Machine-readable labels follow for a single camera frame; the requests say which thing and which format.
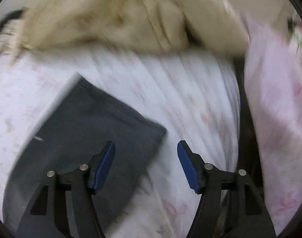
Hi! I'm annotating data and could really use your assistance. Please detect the dark grey pants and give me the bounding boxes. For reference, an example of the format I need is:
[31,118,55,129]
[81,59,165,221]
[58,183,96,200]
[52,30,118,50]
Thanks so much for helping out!
[3,77,166,236]

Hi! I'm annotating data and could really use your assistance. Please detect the white floral bed sheet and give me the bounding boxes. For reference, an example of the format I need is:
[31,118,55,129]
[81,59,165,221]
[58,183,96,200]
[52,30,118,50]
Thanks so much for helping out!
[0,45,240,237]

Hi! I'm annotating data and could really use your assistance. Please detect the pink floral pillow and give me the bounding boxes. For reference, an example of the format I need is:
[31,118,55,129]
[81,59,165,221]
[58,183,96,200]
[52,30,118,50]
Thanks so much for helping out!
[244,18,302,236]

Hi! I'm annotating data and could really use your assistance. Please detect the beige crumpled blanket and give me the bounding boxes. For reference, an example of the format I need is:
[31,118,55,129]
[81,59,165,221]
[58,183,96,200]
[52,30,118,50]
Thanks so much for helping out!
[0,0,294,57]

